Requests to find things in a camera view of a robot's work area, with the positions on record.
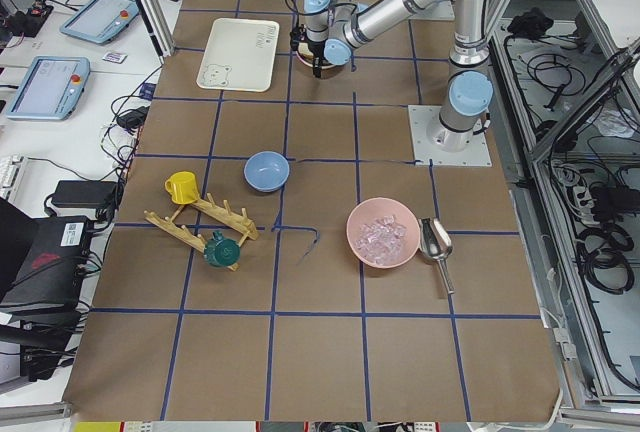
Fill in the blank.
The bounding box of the yellow cup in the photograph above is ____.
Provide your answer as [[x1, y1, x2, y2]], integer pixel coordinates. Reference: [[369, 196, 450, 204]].
[[164, 171, 200, 205]]

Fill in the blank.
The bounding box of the white round plate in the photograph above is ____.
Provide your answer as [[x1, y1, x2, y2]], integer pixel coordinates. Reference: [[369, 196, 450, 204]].
[[296, 49, 335, 70]]

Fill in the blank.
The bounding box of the metal scoop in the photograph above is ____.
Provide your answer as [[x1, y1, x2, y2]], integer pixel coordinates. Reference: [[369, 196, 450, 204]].
[[419, 218, 455, 295]]

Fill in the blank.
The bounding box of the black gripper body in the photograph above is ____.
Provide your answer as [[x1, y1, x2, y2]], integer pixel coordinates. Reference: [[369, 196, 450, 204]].
[[290, 24, 325, 68]]

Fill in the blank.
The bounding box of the white bear tray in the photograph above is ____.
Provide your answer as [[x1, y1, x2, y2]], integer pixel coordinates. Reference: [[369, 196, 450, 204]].
[[196, 18, 280, 92]]

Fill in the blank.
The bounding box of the black computer box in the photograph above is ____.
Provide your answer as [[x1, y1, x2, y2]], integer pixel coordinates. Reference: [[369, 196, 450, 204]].
[[1, 199, 94, 315]]

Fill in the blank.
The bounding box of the upper teach pendant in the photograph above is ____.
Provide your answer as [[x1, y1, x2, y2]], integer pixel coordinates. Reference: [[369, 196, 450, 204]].
[[60, 0, 139, 44]]

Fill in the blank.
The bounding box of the teach pendant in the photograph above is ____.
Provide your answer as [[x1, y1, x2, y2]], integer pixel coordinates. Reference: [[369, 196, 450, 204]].
[[60, 0, 139, 44], [6, 56, 91, 121]]

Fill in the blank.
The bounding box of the black power adapter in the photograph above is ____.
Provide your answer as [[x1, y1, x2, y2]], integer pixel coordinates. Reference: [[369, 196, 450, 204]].
[[51, 180, 116, 209]]

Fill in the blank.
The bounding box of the blue bowl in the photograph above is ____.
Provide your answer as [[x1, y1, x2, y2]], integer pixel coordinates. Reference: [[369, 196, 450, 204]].
[[244, 151, 290, 193]]

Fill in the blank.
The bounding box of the dark green cup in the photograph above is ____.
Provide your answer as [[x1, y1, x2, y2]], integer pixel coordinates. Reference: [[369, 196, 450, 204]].
[[203, 231, 240, 267]]

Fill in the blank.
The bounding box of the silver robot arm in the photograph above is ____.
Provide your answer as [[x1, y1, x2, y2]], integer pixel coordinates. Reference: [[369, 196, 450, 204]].
[[429, 0, 493, 153], [290, 0, 488, 78]]

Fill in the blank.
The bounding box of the wooden cup rack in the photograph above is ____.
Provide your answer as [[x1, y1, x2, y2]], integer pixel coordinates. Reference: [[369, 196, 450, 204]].
[[143, 192, 261, 273]]

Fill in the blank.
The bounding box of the lower teach pendant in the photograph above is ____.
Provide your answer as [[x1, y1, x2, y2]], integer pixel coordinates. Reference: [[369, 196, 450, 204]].
[[6, 56, 91, 121]]

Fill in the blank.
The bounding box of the pink bowl with ice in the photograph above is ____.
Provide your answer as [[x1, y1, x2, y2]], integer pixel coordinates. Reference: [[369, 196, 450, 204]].
[[346, 197, 420, 268]]

